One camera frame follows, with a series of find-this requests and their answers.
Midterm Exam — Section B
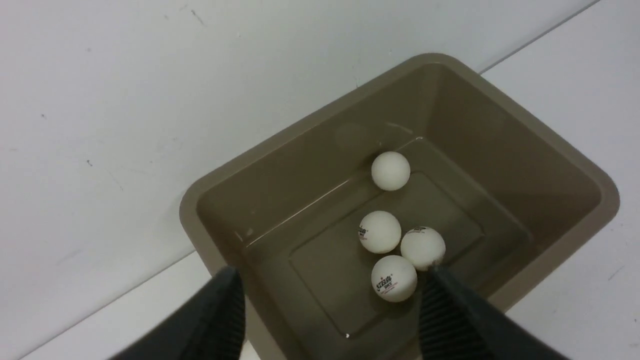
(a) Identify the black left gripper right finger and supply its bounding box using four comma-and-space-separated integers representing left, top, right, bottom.
419, 265, 567, 360

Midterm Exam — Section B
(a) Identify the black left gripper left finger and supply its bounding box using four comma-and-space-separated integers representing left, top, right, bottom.
112, 266, 246, 360

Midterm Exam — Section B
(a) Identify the tan plastic bin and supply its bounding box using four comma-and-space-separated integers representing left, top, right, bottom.
179, 54, 620, 360

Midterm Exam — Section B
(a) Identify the white ping-pong ball with logo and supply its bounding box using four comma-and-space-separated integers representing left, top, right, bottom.
358, 210, 402, 255

